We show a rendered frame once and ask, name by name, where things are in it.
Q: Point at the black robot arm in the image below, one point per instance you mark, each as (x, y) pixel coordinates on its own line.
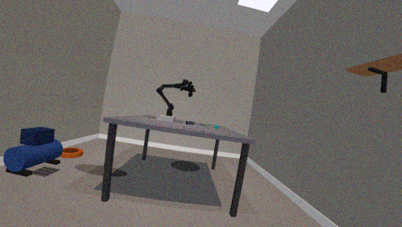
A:
(176, 85)

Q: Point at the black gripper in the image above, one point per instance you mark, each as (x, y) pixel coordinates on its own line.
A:
(189, 88)

